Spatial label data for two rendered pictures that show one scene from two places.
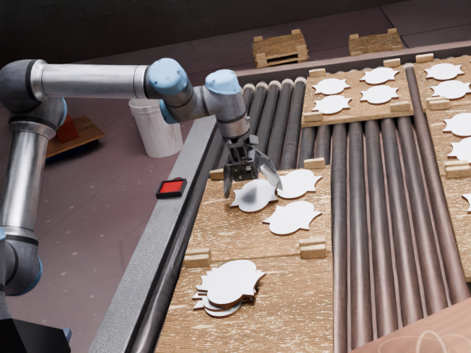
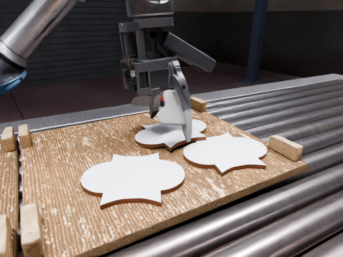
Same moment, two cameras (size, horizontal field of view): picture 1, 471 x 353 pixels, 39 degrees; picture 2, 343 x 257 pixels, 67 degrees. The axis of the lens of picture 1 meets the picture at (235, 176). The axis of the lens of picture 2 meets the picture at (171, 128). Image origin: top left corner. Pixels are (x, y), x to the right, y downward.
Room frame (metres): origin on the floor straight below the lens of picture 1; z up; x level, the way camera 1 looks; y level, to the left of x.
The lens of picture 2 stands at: (1.23, -0.39, 1.16)
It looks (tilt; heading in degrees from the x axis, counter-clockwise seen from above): 24 degrees down; 49
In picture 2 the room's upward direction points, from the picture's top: straight up
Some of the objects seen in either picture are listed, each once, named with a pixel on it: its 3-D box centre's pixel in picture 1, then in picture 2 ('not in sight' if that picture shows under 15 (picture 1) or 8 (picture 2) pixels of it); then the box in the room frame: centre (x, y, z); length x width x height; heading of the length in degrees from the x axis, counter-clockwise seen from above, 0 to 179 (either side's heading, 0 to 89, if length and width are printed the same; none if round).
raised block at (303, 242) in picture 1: (312, 244); (31, 230); (1.26, -0.14, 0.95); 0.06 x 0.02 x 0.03; 78
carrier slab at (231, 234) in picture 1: (262, 212); (149, 151); (1.48, -0.05, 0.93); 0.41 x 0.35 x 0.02; 168
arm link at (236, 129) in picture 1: (235, 124); (150, 4); (1.51, -0.03, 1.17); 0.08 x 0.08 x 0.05
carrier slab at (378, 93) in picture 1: (355, 90); not in sight; (2.11, -0.46, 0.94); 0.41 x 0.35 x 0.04; 166
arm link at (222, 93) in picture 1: (224, 96); not in sight; (1.50, -0.01, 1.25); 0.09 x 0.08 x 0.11; 84
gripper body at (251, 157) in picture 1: (241, 153); (150, 57); (1.50, -0.03, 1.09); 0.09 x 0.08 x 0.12; 168
